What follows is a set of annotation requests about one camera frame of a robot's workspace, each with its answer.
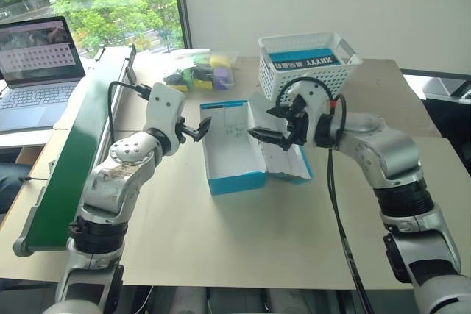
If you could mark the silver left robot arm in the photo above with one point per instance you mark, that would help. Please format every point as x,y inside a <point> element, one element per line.
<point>121,178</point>

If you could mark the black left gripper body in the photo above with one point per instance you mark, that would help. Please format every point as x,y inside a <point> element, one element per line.
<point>181,130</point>

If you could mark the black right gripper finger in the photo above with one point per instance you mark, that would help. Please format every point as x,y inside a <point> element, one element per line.
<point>270,135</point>
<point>277,111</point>

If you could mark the white perforated plastic basket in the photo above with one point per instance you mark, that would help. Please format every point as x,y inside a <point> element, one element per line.
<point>305,80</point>

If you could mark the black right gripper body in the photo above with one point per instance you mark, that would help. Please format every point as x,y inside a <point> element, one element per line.
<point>299,123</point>

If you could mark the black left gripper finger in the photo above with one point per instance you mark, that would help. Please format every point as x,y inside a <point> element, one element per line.
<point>197,136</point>
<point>205,124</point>

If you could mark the blue cardboard box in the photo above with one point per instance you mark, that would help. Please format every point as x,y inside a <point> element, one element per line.
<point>235,152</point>

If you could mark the dark window frame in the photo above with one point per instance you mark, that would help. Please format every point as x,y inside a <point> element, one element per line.
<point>182,5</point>

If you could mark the clear plastic bag of toys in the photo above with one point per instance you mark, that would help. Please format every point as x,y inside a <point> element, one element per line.
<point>206,71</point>

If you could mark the green conveyor belt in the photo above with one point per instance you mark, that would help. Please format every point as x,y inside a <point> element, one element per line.
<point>79,152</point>

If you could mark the grey open laptop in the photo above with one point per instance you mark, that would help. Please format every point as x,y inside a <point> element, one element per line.
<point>37,71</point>

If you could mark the blue packet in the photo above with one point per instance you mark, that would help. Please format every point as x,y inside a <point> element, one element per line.
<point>301,59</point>

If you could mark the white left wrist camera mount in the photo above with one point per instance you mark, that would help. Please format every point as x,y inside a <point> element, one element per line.
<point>165,104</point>

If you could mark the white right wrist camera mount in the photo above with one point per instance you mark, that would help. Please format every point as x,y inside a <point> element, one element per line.
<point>314,108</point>

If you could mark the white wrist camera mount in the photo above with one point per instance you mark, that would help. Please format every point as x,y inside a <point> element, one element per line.
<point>314,108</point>
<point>165,104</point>

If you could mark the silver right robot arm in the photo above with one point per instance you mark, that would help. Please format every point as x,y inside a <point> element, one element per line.
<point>390,152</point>

